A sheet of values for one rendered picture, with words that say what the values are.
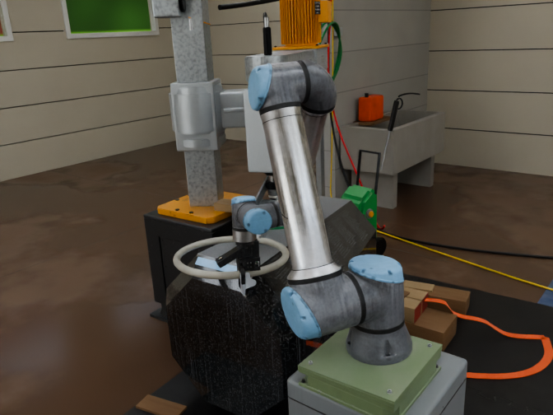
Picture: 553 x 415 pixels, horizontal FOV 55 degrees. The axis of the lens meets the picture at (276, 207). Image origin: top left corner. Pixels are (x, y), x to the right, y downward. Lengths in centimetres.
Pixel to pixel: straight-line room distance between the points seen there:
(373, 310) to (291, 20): 213
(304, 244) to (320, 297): 14
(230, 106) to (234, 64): 628
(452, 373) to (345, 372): 34
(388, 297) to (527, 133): 588
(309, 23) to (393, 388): 227
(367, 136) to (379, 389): 421
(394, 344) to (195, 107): 207
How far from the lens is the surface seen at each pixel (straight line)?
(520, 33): 716
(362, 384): 148
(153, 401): 299
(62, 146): 881
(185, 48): 326
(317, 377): 154
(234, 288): 234
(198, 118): 321
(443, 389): 162
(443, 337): 325
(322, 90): 147
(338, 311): 141
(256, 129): 264
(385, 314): 149
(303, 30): 322
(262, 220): 181
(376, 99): 588
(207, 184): 336
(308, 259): 139
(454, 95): 744
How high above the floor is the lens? 181
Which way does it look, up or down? 18 degrees down
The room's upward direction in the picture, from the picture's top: 3 degrees counter-clockwise
